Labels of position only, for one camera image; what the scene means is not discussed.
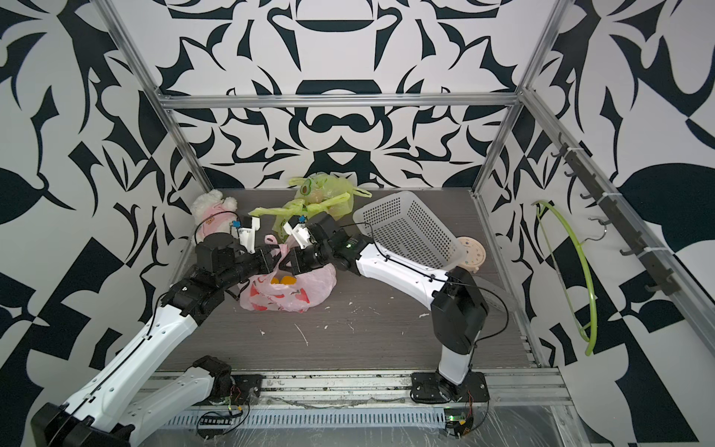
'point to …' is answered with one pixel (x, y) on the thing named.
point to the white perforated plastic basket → (403, 223)
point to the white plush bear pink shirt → (212, 213)
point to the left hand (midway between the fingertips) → (282, 242)
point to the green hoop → (586, 264)
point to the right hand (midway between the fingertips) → (279, 264)
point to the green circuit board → (455, 414)
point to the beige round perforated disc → (475, 254)
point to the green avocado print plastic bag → (327, 192)
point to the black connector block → (215, 421)
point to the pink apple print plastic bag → (283, 291)
